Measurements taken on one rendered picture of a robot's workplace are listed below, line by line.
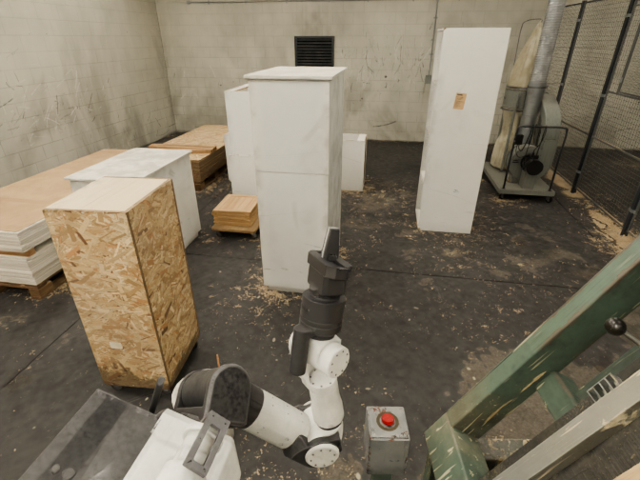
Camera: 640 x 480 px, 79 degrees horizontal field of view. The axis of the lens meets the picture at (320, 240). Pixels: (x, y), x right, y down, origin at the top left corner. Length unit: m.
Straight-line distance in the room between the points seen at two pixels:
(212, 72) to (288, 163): 6.65
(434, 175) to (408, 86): 4.43
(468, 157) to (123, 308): 3.46
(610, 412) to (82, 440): 1.02
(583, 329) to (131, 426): 1.07
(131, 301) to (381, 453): 1.50
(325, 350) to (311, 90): 2.18
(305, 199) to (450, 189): 2.00
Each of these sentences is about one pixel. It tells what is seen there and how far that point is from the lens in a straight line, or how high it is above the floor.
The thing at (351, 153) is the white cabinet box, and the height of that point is 0.54.
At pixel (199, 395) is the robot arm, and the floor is 1.33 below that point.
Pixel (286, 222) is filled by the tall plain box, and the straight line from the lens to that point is 3.07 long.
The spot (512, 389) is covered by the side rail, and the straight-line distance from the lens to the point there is 1.32.
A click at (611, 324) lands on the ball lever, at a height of 1.45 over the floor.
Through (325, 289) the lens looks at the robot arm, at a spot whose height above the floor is 1.55.
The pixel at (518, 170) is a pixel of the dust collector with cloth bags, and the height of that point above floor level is 0.36.
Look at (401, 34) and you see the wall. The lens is 8.57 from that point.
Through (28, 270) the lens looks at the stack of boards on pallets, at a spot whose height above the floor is 0.29.
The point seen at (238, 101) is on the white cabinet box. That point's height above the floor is 1.33.
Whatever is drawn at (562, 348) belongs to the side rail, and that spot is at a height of 1.23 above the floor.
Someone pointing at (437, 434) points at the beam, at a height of 0.85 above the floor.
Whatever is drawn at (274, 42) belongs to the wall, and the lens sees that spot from 8.90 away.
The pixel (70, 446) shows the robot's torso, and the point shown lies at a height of 1.41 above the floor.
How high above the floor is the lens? 1.97
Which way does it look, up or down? 27 degrees down
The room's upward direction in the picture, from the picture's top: straight up
